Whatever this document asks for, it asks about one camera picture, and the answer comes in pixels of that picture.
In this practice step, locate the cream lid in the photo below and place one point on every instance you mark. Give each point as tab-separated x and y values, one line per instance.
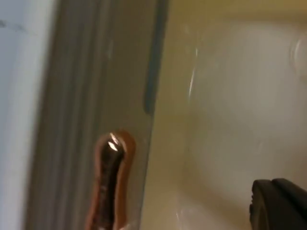
227	100

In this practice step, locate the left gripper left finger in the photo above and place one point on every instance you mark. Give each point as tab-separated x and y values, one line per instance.
266	210

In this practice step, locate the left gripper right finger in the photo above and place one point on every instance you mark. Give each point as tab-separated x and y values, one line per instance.
295	191

